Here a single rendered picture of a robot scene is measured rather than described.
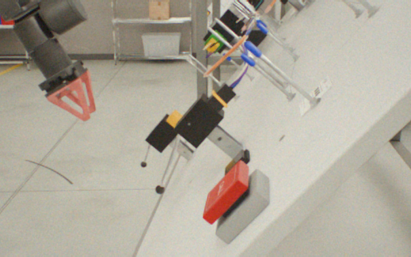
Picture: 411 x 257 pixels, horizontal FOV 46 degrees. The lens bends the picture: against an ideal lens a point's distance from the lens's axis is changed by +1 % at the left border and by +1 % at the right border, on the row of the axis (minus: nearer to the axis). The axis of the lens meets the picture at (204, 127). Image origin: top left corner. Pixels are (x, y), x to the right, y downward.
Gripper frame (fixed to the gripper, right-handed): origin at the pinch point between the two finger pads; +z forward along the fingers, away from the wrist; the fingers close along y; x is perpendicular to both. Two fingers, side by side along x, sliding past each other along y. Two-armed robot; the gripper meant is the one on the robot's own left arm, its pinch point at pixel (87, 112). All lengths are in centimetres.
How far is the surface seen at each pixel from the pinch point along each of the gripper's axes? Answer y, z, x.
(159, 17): 671, 12, 45
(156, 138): 4.7, 12.2, -7.4
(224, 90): -28.5, 3.0, -26.3
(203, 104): -29.3, 3.0, -23.1
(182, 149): 5.4, 17.1, -10.6
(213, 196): -49, 6, -22
